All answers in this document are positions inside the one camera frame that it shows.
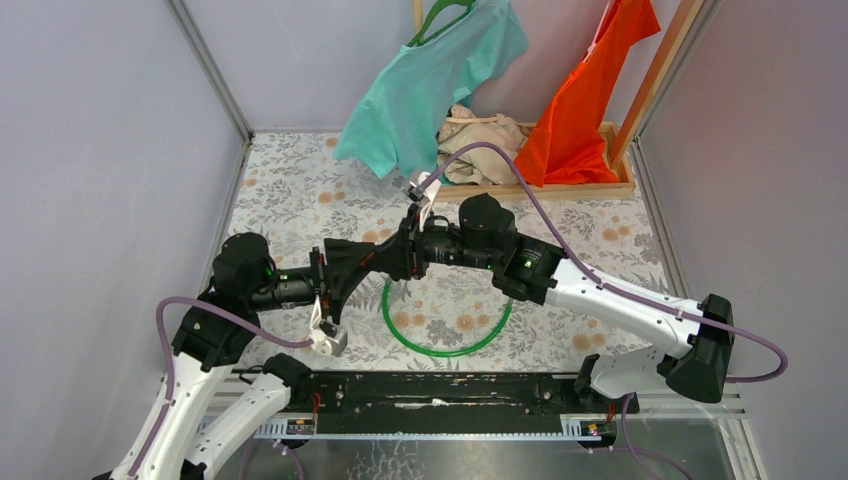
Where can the wooden tray frame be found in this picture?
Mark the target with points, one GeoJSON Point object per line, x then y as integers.
{"type": "Point", "coordinates": [623, 189]}

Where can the teal shirt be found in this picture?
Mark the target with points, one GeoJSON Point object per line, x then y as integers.
{"type": "Point", "coordinates": [394, 126]}

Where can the white slotted cable duct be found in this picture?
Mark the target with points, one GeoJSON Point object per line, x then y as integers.
{"type": "Point", "coordinates": [563, 429]}

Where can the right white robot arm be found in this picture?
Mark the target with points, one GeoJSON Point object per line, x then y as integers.
{"type": "Point", "coordinates": [684, 354]}

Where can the orange shirt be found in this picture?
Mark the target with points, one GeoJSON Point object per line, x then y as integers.
{"type": "Point", "coordinates": [565, 146]}

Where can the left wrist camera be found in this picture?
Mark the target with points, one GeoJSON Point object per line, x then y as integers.
{"type": "Point", "coordinates": [326, 337]}

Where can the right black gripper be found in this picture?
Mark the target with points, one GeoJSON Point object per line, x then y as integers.
{"type": "Point", "coordinates": [403, 255]}

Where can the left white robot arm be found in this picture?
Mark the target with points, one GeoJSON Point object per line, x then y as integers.
{"type": "Point", "coordinates": [203, 338]}

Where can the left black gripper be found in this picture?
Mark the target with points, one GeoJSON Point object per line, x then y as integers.
{"type": "Point", "coordinates": [335, 282]}

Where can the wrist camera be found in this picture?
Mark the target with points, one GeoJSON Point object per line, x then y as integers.
{"type": "Point", "coordinates": [326, 337]}
{"type": "Point", "coordinates": [423, 191]}

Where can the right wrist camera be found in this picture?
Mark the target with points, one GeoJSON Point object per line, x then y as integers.
{"type": "Point", "coordinates": [423, 191]}

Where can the green clothes hanger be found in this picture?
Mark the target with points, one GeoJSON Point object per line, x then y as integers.
{"type": "Point", "coordinates": [432, 18]}

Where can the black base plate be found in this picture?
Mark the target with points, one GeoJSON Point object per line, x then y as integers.
{"type": "Point", "coordinates": [447, 402]}

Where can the wooden post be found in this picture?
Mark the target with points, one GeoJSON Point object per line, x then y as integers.
{"type": "Point", "coordinates": [675, 34]}

